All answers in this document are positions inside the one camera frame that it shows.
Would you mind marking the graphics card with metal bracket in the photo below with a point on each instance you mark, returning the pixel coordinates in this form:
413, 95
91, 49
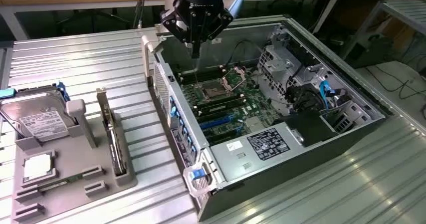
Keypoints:
115, 144

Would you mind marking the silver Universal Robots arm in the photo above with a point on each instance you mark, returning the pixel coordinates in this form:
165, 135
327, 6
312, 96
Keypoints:
238, 2

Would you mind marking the open grey PC case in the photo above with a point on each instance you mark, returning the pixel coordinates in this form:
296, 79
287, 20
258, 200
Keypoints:
254, 34

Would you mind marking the thin metal locking lever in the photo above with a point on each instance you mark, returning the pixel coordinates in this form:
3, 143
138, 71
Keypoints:
198, 74

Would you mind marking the metal socket cover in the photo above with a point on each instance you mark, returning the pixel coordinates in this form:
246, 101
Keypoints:
236, 78

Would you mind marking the tall grey metal drive cage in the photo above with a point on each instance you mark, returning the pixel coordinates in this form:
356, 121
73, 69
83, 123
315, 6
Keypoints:
283, 62

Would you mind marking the CPU socket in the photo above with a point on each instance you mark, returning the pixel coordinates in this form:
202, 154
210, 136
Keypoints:
214, 93

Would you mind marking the blue card retention clip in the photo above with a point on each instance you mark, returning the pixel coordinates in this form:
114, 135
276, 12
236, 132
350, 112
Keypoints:
172, 101
186, 131
182, 123
175, 114
192, 148
190, 139

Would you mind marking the green motherboard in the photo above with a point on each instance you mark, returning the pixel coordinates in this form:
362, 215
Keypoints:
247, 101

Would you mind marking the RAM stick with white label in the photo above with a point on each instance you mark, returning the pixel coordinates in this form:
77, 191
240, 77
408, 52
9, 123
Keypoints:
220, 106

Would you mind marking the blue expansion slot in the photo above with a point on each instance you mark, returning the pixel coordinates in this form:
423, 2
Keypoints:
216, 123

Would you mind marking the silver chipset heatsink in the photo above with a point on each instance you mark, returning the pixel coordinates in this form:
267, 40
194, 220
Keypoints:
256, 124

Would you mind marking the black box device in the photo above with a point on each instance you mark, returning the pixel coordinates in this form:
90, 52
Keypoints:
370, 49

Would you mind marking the black plastic shroud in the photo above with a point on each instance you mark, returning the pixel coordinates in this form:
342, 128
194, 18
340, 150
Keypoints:
310, 126

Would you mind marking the grey perforated disk bay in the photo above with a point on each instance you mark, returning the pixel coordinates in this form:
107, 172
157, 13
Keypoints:
350, 116

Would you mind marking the grey power supply unit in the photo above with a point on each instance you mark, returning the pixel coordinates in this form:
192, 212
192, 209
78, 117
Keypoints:
234, 156

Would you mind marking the spare metal slat table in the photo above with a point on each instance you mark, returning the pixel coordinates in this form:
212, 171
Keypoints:
409, 12

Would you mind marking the blue case latch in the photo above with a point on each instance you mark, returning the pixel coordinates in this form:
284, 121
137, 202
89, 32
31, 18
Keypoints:
198, 174

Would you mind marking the grey printed parts rack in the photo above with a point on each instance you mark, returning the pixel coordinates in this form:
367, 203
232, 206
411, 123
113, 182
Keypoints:
67, 164

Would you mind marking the silver CPU chip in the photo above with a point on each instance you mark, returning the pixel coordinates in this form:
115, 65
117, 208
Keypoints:
38, 166

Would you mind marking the green RAM stick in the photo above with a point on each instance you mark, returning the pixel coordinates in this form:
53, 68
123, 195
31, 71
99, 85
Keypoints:
63, 181

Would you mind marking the black intrusion switch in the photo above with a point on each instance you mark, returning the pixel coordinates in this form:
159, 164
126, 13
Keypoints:
172, 79

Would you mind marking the hard disk with blue bracket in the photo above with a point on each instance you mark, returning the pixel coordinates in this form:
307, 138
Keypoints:
37, 126

